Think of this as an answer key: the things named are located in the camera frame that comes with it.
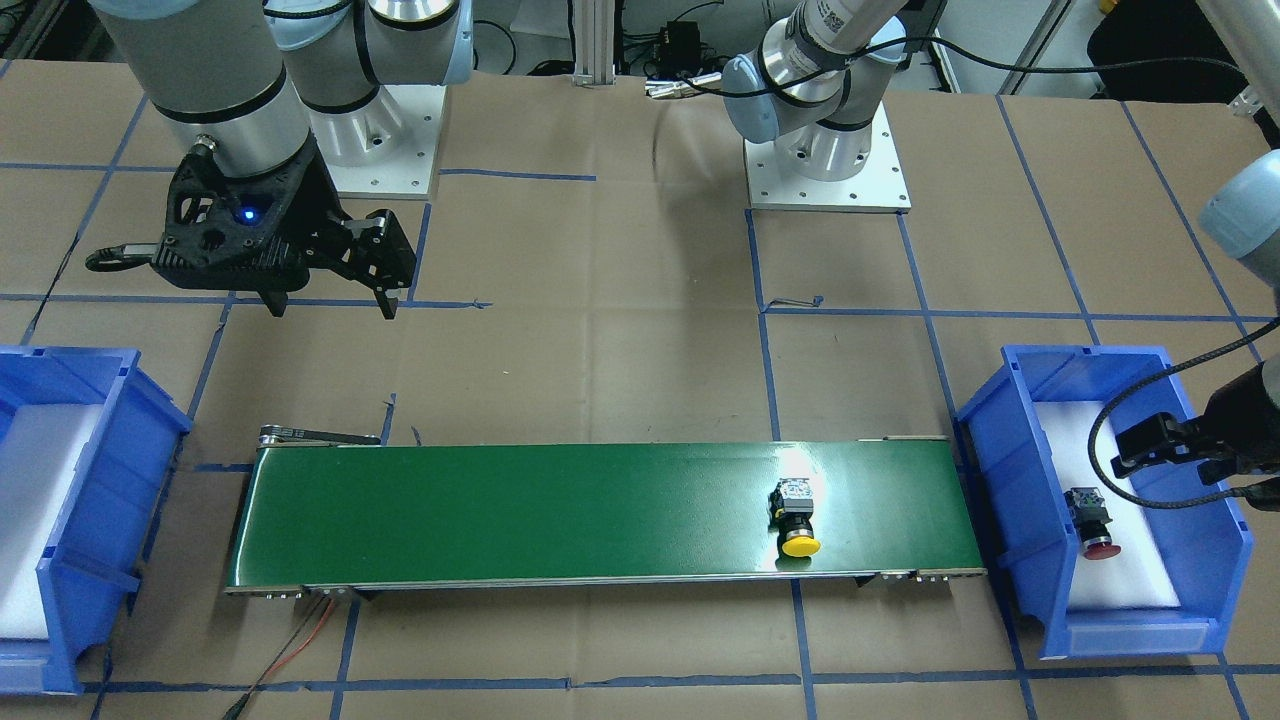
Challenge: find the aluminium frame post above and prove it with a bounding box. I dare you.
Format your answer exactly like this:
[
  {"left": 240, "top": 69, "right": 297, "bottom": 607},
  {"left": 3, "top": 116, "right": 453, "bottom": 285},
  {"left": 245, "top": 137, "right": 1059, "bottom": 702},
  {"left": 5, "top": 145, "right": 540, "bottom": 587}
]
[{"left": 568, "top": 0, "right": 622, "bottom": 87}]

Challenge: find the white foam pad bin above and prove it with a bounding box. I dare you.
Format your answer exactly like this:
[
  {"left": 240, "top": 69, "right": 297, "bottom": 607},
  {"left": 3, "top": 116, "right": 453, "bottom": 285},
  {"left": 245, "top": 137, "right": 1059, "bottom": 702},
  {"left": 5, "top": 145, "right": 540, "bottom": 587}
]
[
  {"left": 1, "top": 404, "right": 102, "bottom": 641},
  {"left": 1034, "top": 401, "right": 1181, "bottom": 610}
]

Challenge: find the yellow push button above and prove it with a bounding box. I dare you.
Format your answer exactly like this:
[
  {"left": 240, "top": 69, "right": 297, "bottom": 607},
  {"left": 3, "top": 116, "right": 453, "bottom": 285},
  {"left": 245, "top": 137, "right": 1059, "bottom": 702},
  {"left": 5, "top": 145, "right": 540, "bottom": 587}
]
[{"left": 769, "top": 477, "right": 820, "bottom": 559}]

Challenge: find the red black wire pair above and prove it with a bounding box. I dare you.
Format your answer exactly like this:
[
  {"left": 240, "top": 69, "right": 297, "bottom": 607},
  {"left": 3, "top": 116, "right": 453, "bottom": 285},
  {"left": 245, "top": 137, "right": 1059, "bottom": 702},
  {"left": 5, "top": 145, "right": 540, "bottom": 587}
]
[{"left": 221, "top": 594, "right": 337, "bottom": 719}]

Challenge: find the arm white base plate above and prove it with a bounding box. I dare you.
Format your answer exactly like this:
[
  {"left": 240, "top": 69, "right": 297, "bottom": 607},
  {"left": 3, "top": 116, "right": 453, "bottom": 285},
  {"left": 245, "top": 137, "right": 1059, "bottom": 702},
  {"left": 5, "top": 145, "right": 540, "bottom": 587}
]
[
  {"left": 744, "top": 102, "right": 913, "bottom": 214},
  {"left": 308, "top": 85, "right": 447, "bottom": 201}
]

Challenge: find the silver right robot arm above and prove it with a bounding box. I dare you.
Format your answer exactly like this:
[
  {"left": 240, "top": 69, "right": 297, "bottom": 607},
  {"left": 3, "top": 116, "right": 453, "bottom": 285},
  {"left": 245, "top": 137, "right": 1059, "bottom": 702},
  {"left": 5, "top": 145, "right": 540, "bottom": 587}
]
[{"left": 84, "top": 1, "right": 474, "bottom": 320}]

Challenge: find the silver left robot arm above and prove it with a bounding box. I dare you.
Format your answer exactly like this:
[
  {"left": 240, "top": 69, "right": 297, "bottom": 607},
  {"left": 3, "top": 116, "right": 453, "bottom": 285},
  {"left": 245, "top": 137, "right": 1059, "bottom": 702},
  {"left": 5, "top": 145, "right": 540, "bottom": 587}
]
[{"left": 687, "top": 1, "right": 1277, "bottom": 488}]

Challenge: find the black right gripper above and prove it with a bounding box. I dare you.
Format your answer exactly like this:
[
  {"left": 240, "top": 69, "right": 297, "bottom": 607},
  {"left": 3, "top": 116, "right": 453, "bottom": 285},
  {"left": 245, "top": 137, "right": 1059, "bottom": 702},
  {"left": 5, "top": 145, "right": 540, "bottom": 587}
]
[{"left": 150, "top": 135, "right": 417, "bottom": 320}]

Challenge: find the red push button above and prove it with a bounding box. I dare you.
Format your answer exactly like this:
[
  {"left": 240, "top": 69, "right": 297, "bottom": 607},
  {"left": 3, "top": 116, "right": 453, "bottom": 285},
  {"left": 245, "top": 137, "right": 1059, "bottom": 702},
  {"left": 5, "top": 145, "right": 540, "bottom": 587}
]
[{"left": 1062, "top": 487, "right": 1123, "bottom": 561}]

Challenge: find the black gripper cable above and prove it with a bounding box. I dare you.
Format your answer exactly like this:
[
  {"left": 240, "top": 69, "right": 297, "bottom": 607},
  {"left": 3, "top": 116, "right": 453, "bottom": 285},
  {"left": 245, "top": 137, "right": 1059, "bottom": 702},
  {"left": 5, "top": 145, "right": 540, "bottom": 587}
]
[{"left": 1088, "top": 318, "right": 1280, "bottom": 511}]

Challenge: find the blue bin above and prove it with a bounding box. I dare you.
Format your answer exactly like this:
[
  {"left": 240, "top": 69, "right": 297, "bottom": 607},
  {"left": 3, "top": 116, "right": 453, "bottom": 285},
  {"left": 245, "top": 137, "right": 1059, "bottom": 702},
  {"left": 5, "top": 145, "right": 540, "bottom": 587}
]
[
  {"left": 960, "top": 345, "right": 1253, "bottom": 660},
  {"left": 1, "top": 345, "right": 192, "bottom": 694}
]

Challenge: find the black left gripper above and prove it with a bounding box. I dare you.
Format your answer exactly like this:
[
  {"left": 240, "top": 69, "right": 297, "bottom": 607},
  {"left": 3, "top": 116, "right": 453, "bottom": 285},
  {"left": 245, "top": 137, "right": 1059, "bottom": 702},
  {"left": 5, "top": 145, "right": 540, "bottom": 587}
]
[{"left": 1110, "top": 360, "right": 1279, "bottom": 486}]

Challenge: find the green conveyor belt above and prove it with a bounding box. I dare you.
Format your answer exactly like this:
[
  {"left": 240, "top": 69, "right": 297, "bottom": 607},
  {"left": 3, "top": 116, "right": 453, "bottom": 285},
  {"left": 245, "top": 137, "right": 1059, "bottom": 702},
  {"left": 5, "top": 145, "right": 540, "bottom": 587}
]
[{"left": 225, "top": 438, "right": 986, "bottom": 596}]

